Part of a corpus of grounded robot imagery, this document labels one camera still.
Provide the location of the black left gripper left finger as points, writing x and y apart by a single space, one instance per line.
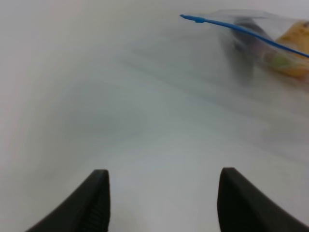
87 209

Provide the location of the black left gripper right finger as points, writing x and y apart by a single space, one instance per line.
242 207

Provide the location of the clear zip bag blue seal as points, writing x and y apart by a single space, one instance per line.
273 42

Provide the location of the dark purple eggplant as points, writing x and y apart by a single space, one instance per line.
244 54

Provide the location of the yellow pear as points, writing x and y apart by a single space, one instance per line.
289 63

